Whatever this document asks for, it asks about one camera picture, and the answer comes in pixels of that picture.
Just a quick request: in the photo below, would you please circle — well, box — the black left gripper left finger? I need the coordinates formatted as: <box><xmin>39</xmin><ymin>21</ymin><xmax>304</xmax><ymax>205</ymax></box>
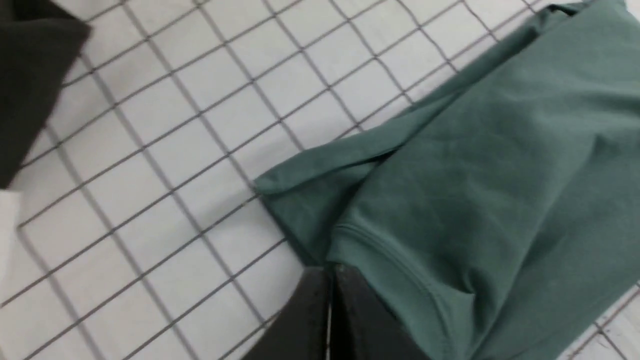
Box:
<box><xmin>243</xmin><ymin>267</ymin><xmax>332</xmax><ymax>360</ymax></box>

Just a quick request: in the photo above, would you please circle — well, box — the white shirt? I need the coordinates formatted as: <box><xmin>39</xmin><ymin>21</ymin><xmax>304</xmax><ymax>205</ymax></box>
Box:
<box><xmin>0</xmin><ymin>189</ymin><xmax>21</xmax><ymax>288</ymax></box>

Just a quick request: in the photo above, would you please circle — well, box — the white grid-patterned tablecloth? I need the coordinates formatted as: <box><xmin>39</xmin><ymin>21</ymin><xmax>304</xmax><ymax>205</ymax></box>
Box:
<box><xmin>1</xmin><ymin>0</ymin><xmax>639</xmax><ymax>360</ymax></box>

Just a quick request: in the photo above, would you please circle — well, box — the dark olive shirt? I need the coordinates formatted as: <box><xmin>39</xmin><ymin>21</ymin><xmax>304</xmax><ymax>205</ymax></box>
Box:
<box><xmin>0</xmin><ymin>0</ymin><xmax>92</xmax><ymax>190</ymax></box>

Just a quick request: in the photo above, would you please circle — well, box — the green long-sleeved shirt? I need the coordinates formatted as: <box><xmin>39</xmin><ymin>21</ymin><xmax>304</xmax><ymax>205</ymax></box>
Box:
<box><xmin>254</xmin><ymin>0</ymin><xmax>640</xmax><ymax>360</ymax></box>

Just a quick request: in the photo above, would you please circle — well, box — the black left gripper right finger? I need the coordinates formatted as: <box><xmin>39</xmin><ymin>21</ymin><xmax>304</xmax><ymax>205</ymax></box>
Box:
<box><xmin>330</xmin><ymin>264</ymin><xmax>428</xmax><ymax>360</ymax></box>

